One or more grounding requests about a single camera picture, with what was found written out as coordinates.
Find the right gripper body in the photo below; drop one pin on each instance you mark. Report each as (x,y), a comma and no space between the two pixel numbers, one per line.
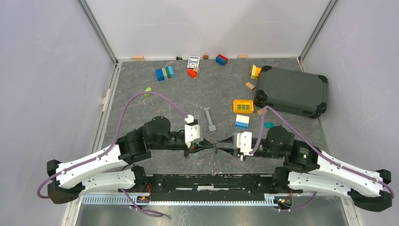
(239,150)

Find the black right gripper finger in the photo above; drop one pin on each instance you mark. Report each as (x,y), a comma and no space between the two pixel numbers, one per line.
(227,140)
(228,150)

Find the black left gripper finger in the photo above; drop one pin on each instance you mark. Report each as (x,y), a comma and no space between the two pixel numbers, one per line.
(207,143)
(199,148)

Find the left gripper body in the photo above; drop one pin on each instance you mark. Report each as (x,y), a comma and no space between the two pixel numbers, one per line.
(192,147)

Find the perforated metal ring plate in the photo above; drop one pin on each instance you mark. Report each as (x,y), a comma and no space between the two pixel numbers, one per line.
(214,153)

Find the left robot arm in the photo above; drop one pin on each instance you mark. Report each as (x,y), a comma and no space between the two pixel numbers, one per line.
(114,167)

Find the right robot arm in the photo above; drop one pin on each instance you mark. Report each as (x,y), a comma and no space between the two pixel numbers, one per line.
(307,168)

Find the grey toy axle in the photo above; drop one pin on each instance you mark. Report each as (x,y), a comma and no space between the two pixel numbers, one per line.
(211,125)

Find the white and blue brick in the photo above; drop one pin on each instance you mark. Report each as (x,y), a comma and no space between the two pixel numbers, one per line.
(242,121)

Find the yellow window brick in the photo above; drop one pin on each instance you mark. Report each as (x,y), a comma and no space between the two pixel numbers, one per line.
(241,106)

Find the teal small block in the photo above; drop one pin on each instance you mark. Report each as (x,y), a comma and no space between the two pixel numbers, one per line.
(268,125)

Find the tan wooden block near case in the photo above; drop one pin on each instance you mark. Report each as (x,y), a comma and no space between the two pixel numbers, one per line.
(250,85)

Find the red orange brick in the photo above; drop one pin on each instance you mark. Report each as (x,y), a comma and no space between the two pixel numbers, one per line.
(192,73)

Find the orange green brown brick stack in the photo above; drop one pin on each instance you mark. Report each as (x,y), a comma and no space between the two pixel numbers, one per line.
(254,72)

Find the lime green block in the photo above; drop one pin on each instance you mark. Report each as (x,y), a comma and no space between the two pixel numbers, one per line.
(148,89)

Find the blue grey green brick stack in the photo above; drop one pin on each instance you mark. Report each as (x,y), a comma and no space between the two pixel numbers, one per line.
(165,73)

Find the red and blue brick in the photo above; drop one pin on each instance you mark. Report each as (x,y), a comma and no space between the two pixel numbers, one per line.
(222,60)

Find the playing card box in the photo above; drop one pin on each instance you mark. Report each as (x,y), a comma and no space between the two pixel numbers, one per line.
(193,62)

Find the dark grey hard case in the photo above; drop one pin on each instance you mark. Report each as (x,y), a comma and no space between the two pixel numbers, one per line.
(294,92)

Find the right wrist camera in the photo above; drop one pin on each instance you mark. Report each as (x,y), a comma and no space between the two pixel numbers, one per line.
(250,141)

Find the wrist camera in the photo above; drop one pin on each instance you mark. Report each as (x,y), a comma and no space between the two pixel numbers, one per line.
(250,141)
(192,131)

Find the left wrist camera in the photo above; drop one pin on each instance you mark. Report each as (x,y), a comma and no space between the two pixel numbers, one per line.
(192,131)

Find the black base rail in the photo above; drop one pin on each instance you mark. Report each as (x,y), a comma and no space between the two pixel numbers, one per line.
(208,188)

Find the tan wooden block at wall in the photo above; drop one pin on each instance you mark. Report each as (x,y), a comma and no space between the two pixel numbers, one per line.
(137,58)

